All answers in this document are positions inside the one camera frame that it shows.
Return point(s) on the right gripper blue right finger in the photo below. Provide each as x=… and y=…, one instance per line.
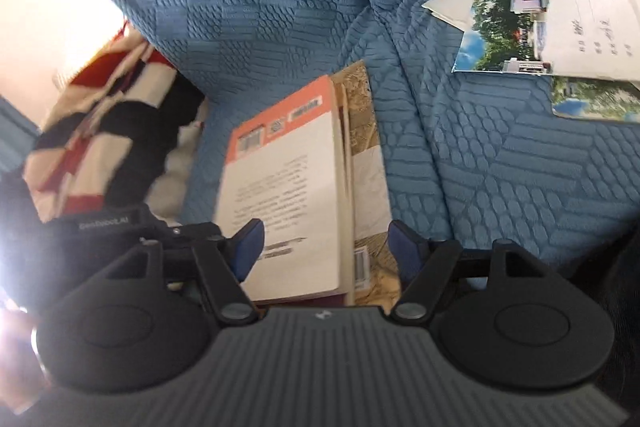
x=424, y=270

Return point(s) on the blue textured sofa cover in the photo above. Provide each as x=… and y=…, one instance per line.
x=468, y=156

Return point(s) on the person's left hand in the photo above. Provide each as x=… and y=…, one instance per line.
x=23, y=381

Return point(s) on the blue curtain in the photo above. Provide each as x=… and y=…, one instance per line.
x=17, y=136

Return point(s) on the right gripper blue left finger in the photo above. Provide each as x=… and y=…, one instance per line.
x=223, y=265

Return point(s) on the purple and yellow book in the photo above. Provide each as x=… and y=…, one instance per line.
x=305, y=206

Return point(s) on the white envelope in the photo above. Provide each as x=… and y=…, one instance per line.
x=593, y=39

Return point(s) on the painting cover book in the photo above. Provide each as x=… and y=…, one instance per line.
x=375, y=270

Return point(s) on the landscape photo brochure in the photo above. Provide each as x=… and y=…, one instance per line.
x=505, y=36

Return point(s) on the orange and white book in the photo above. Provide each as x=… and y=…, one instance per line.
x=239, y=191

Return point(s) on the striped red black white blanket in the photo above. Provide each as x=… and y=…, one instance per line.
x=124, y=132

